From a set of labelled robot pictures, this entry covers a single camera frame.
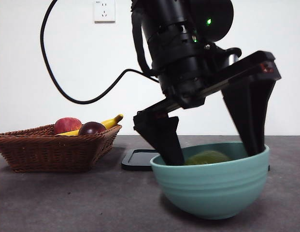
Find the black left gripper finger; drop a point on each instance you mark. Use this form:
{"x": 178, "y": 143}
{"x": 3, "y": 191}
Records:
{"x": 251, "y": 113}
{"x": 161, "y": 137}

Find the green avocado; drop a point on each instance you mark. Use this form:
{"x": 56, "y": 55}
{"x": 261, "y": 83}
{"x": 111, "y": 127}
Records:
{"x": 207, "y": 158}

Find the teal ribbed bowl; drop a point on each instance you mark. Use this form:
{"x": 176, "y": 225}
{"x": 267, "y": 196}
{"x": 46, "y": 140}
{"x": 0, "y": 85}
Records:
{"x": 207, "y": 193}

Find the black rectangular tray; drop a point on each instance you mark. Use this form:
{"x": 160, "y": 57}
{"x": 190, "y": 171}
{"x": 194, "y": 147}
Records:
{"x": 137, "y": 160}

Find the yellow banana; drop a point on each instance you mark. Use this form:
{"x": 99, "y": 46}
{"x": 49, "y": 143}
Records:
{"x": 111, "y": 122}

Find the dark purple plum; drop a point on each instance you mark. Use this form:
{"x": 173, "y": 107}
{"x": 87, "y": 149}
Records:
{"x": 91, "y": 129}

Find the red apple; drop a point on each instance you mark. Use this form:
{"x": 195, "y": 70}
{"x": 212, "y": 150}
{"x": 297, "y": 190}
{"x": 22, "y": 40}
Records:
{"x": 66, "y": 125}

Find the brown wicker basket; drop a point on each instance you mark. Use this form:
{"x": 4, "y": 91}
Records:
{"x": 48, "y": 154}

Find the white wall socket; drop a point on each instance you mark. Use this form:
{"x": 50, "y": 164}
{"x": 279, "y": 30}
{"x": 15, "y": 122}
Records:
{"x": 104, "y": 12}

